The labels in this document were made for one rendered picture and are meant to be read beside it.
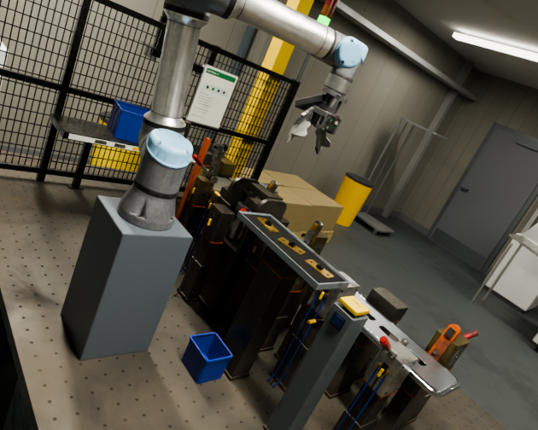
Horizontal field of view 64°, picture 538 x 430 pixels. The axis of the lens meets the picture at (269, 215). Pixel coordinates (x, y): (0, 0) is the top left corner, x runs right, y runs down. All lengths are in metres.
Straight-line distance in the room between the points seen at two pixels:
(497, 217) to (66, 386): 7.02
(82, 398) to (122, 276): 0.31
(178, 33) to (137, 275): 0.62
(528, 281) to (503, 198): 1.56
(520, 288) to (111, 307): 6.02
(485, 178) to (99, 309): 7.08
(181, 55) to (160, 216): 0.41
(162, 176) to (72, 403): 0.59
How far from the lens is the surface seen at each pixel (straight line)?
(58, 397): 1.22
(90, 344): 1.28
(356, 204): 5.98
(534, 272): 6.68
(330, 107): 1.33
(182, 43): 1.18
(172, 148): 1.08
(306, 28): 1.13
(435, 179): 8.16
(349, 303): 1.09
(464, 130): 8.13
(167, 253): 1.17
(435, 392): 1.33
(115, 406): 1.23
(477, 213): 7.75
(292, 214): 4.28
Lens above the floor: 1.60
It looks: 18 degrees down
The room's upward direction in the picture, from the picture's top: 25 degrees clockwise
